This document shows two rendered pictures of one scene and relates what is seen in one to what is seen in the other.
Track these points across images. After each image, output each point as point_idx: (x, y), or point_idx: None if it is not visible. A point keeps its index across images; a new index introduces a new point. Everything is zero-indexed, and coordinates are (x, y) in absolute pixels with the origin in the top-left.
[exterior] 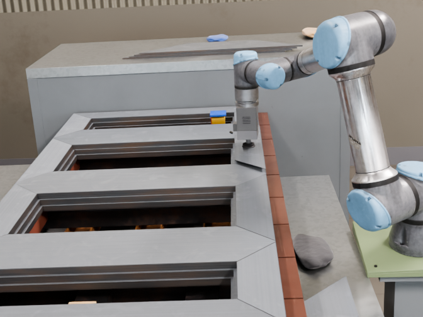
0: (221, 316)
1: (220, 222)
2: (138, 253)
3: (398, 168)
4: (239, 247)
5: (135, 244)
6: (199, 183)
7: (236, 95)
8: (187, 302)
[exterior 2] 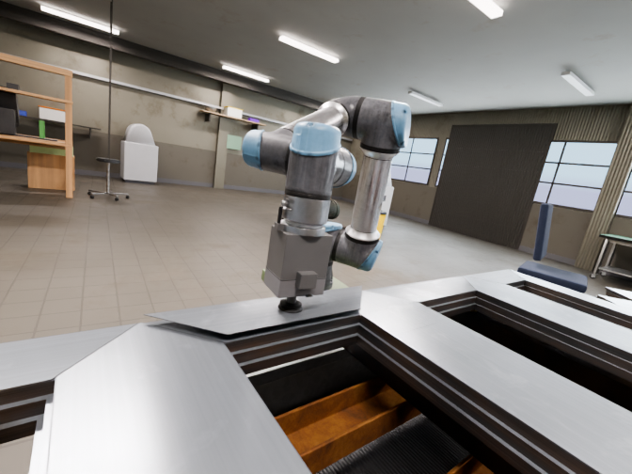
0: (542, 281)
1: (370, 411)
2: (590, 321)
3: (339, 226)
4: (493, 285)
5: (592, 326)
6: (452, 326)
7: (327, 213)
8: (560, 291)
